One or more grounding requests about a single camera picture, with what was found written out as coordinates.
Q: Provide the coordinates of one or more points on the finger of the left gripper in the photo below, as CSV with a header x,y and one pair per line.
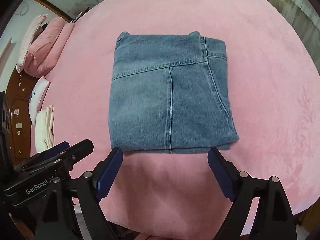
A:
x,y
54,151

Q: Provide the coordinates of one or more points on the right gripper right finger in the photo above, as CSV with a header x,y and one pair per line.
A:
x,y
274,218

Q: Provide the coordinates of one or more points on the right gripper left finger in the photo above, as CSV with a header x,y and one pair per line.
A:
x,y
58,219

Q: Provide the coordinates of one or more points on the blue denim jacket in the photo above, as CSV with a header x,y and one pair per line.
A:
x,y
169,94

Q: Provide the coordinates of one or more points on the folded cream clothes stack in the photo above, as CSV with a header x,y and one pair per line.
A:
x,y
44,138

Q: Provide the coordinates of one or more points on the brown wooden headboard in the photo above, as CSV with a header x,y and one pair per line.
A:
x,y
18,94

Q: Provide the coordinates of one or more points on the folded pink quilt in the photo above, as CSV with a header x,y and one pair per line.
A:
x,y
44,53

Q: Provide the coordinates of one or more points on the pink white pillow on quilt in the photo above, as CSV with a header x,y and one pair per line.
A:
x,y
27,40

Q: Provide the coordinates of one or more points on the pink bed blanket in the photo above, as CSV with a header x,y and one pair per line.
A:
x,y
273,88

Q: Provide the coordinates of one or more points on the grey beige curtain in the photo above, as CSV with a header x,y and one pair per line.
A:
x,y
302,16

